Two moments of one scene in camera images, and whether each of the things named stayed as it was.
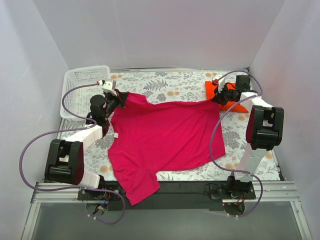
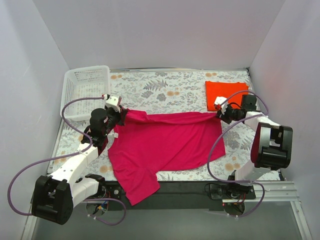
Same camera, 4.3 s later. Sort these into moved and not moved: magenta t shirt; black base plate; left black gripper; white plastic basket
Moved: magenta t shirt; left black gripper
Not moved: white plastic basket; black base plate
